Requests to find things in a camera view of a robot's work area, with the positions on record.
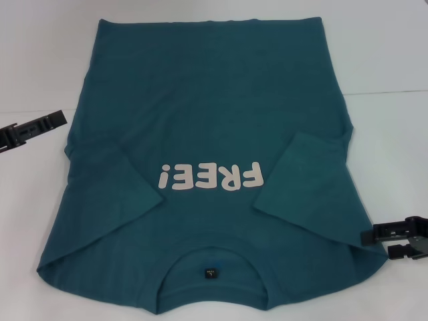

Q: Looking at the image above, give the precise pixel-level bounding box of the teal t-shirt with FREE print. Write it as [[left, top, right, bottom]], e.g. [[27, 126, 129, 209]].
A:
[[35, 17, 391, 306]]

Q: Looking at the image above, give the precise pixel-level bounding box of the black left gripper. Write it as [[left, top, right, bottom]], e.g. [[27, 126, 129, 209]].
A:
[[0, 110, 68, 154]]

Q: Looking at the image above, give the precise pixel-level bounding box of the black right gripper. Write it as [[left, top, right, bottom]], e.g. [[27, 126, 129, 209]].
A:
[[360, 215, 428, 261]]

